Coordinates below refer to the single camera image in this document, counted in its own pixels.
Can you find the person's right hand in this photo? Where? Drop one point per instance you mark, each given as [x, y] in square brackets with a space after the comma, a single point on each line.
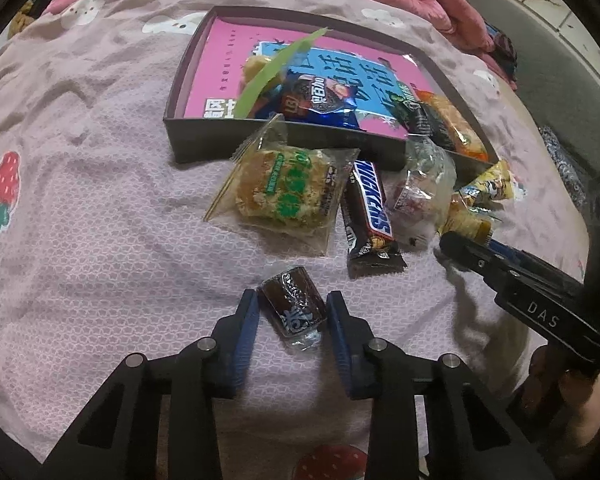
[580, 410]

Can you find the pink book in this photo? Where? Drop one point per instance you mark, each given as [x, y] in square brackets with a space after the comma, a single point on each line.
[220, 60]

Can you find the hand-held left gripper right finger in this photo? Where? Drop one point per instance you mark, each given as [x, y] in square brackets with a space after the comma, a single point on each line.
[341, 350]

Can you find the dark cardboard box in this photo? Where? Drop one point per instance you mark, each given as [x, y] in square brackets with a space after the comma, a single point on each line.
[195, 140]

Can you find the brown plush toy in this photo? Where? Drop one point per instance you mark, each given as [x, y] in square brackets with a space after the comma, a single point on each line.
[21, 20]

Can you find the colourful clothes bundle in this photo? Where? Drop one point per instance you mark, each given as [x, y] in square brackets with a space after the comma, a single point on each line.
[502, 50]

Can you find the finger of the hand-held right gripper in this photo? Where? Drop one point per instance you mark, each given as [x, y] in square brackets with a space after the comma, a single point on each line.
[525, 262]
[470, 255]

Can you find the green clear cake packet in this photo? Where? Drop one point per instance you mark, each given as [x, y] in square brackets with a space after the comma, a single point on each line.
[265, 77]

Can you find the brown chocolate bar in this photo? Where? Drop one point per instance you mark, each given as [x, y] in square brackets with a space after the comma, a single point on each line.
[370, 210]

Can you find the blue cookie packet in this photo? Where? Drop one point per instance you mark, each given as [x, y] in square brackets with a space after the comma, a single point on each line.
[315, 100]

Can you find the dark patterned cloth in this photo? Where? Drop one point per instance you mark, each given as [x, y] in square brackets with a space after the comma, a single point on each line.
[565, 165]

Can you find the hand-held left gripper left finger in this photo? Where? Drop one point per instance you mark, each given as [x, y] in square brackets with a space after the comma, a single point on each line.
[242, 345]

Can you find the small brown jelly candy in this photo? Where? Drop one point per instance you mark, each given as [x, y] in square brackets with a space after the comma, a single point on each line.
[292, 300]

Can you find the clear rice crisp packet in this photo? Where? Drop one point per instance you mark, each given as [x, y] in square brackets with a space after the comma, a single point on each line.
[280, 190]

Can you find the pink strawberry print bedsheet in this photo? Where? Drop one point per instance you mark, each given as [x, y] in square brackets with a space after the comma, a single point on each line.
[105, 235]

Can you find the yellow cartoon candy packet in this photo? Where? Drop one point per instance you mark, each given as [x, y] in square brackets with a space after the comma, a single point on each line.
[490, 185]

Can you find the grey quilted headboard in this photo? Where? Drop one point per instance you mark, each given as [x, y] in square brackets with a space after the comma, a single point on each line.
[555, 85]

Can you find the clear pastry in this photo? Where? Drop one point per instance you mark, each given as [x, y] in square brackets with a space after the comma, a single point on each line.
[420, 195]

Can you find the beige bed sheet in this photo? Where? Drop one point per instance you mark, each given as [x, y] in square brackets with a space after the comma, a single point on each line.
[530, 120]

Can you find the orange cracker packet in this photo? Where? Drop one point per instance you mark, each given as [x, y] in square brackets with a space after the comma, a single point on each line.
[460, 130]

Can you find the black snack packet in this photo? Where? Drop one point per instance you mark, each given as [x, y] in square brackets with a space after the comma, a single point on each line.
[425, 120]

